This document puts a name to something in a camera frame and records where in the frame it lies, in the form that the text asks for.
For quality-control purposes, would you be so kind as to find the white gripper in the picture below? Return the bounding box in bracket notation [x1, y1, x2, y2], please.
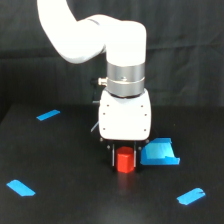
[98, 90, 151, 172]

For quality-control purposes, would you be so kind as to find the red hexagonal block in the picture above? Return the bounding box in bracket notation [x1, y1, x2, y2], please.
[116, 146, 134, 173]

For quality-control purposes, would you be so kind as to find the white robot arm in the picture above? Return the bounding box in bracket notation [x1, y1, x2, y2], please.
[37, 0, 151, 173]

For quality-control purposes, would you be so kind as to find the blue tray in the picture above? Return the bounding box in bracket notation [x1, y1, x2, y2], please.
[141, 138, 180, 165]

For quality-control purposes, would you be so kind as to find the blue tape strip back left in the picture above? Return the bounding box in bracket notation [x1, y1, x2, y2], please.
[36, 110, 60, 121]

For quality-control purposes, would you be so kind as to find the blue tape strip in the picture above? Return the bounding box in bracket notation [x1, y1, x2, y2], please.
[7, 180, 35, 197]
[36, 110, 60, 121]
[177, 188, 206, 205]

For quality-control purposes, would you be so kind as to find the blue tape strip front right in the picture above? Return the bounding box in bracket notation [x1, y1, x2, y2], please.
[177, 188, 206, 205]

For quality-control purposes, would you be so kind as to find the blue tape strip front left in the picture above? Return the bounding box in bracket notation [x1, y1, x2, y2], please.
[7, 180, 35, 197]

